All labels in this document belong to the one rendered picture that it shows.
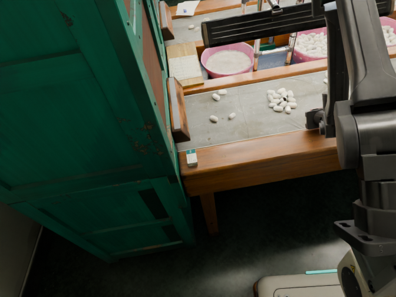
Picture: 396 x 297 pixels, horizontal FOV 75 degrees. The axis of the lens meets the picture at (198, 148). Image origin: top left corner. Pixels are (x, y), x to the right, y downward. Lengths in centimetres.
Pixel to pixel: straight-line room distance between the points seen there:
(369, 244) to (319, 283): 96
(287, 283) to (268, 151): 60
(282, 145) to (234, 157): 18
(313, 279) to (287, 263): 31
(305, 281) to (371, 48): 103
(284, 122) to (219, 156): 31
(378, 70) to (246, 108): 73
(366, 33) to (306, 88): 77
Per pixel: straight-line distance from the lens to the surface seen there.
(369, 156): 39
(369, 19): 51
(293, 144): 99
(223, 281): 156
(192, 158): 92
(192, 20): 172
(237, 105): 113
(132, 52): 51
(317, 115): 99
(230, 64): 135
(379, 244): 38
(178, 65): 131
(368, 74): 45
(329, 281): 134
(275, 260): 160
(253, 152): 95
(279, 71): 126
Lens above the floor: 154
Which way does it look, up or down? 54 degrees down
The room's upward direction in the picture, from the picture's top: 11 degrees counter-clockwise
